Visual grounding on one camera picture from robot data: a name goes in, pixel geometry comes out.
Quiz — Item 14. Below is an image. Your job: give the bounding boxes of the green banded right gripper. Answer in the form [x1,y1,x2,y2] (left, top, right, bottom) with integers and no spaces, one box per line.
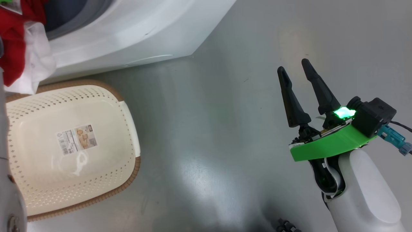
[277,58,379,162]

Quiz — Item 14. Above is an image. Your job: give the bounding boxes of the red white striped jersey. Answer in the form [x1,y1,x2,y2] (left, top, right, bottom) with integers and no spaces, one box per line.
[0,0,57,95]

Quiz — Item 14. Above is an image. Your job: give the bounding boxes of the white front-load washing machine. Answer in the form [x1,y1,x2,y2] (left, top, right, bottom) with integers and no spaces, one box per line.
[42,0,237,85]

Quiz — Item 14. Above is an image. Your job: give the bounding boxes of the paper basket product label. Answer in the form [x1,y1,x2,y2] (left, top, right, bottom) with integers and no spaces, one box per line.
[57,125,98,156]

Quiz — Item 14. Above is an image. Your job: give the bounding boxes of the round white filter cover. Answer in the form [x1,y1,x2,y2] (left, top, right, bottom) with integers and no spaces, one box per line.
[123,53,176,68]

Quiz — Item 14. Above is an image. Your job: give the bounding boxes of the cream perforated laundry basket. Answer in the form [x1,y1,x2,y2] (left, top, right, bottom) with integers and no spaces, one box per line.
[5,80,141,222]

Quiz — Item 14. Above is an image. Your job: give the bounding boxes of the teal right camera connector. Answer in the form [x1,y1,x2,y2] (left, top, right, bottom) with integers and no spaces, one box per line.
[377,125,412,156]

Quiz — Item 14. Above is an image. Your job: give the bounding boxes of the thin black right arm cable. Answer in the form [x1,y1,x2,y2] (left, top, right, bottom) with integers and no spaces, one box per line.
[390,120,412,133]

